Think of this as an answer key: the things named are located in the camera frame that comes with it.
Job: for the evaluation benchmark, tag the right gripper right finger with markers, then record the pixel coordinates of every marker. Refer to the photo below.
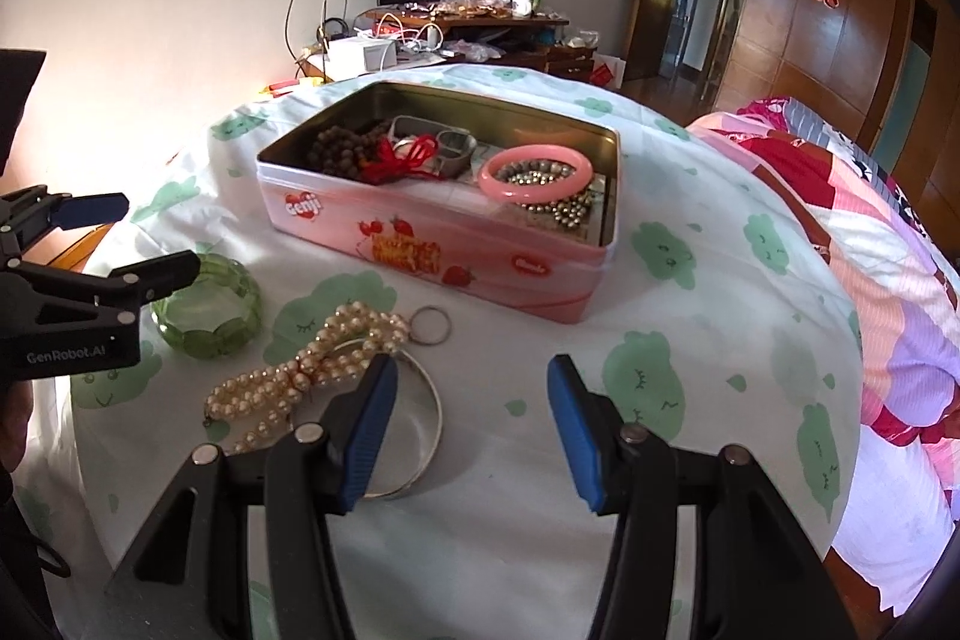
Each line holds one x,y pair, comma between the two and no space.
757,575

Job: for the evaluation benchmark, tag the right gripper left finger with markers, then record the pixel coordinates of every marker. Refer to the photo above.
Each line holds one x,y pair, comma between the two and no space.
186,573

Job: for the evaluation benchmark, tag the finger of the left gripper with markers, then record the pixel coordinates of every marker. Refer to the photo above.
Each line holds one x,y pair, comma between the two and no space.
43,295
31,213

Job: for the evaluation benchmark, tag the green glass bangle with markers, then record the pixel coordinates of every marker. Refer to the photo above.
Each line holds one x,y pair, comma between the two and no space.
214,317

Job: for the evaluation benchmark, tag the red string ornament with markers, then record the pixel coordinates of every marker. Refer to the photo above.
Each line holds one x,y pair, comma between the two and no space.
411,158

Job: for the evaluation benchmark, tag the pink bangle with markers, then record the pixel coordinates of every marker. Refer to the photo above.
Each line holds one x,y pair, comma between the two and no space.
535,175

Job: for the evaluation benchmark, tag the thin silver bangle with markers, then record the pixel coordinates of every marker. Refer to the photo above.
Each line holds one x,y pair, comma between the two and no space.
413,434

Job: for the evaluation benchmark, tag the pink patchwork quilt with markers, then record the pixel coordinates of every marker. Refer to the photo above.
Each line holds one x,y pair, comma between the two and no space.
903,506

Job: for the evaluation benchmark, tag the white cloud-print bedsheet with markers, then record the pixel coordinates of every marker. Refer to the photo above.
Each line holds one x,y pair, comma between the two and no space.
716,315

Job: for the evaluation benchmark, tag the white box appliance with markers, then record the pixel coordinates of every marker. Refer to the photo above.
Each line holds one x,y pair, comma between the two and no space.
354,56

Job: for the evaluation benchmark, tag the pink biscuit tin box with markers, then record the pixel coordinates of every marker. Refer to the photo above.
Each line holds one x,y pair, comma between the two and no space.
449,232

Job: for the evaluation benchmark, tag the wooden tv cabinet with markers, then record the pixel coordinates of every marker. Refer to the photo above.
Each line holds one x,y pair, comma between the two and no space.
538,43

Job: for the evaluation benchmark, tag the white mug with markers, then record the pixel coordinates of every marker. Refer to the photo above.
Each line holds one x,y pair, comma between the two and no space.
524,8

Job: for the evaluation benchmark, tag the brown wooden wardrobe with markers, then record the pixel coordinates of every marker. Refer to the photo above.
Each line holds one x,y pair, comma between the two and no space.
845,59

